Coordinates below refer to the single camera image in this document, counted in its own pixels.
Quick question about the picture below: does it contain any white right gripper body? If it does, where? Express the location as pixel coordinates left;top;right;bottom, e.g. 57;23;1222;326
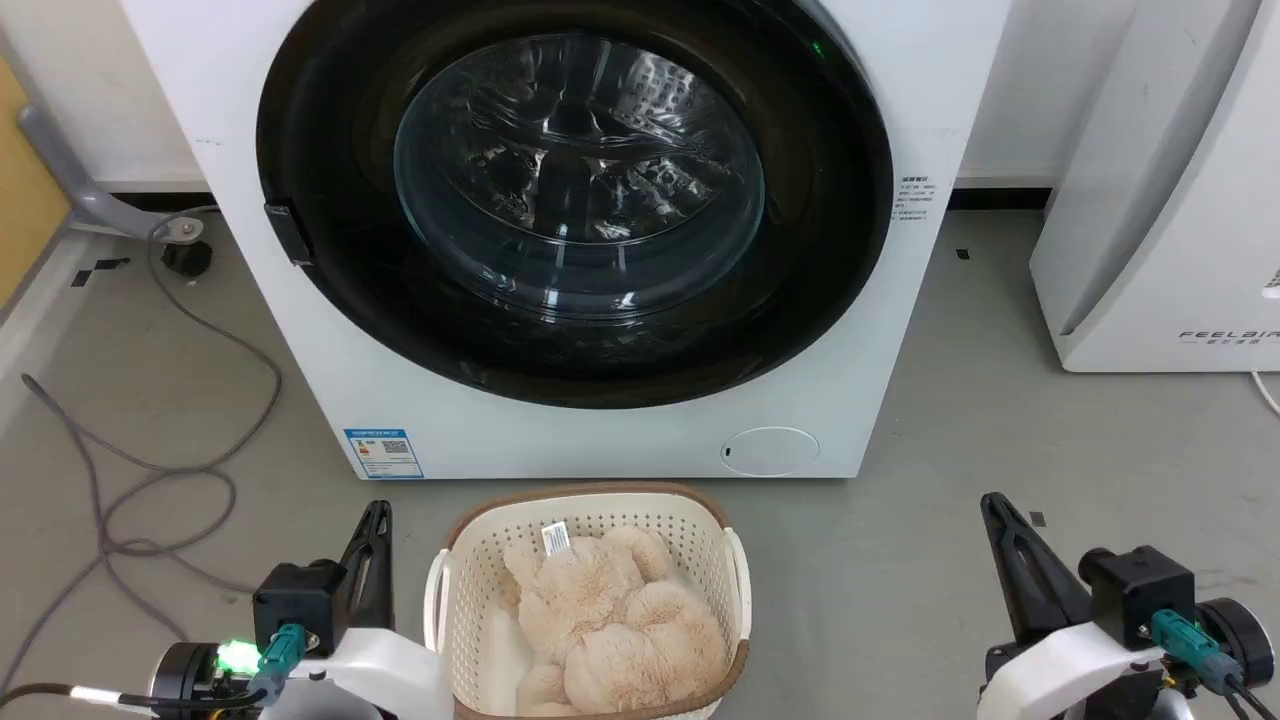
977;618;1167;720

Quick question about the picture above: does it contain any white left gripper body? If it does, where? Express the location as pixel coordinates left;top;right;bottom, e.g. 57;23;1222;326
262;628;453;720

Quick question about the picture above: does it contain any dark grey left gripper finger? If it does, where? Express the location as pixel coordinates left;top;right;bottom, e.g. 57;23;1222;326
360;499;394;633
338;505;373;633

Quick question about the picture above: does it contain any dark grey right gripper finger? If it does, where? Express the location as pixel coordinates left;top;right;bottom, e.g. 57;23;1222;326
980;492;1053;647
995;493;1094;637

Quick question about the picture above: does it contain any white front-load washing machine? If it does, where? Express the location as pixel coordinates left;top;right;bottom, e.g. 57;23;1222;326
120;0;1011;481

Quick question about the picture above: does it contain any black round glass washer door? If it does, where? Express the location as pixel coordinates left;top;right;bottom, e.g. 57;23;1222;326
256;0;894;409

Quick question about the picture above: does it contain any cream perforated laundry basket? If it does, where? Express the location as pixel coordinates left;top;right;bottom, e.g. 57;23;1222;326
423;483;752;720

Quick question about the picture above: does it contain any blue energy label sticker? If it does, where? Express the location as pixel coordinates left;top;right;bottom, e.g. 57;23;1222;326
344;429;424;480

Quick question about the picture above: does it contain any beige plush teddy bear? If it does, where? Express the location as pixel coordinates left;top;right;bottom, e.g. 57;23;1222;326
500;527;731;718

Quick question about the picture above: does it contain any round white filter cover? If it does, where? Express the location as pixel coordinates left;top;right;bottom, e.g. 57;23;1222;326
721;427;820;477

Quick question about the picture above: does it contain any white air purifier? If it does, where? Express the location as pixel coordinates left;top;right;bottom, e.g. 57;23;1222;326
1030;0;1280;373

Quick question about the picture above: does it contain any small printed text sticker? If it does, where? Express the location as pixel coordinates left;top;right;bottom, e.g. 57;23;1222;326
897;175;939;231

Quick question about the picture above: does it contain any grey metal stand leg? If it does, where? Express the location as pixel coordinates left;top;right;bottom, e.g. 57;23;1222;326
18;103;206;244

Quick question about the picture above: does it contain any yellow wooden panel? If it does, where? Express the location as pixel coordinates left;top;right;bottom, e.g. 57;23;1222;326
0;58;71;311

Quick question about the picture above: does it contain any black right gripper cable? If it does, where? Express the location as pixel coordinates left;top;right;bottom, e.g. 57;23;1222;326
1150;610;1276;720

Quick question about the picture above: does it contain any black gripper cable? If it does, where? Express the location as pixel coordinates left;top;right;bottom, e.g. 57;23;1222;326
0;682;263;715
1150;610;1276;720

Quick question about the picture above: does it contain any grey floor cable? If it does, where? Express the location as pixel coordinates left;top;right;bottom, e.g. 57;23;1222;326
0;205;285;701

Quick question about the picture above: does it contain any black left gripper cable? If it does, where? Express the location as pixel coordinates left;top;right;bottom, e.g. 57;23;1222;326
0;682;263;715

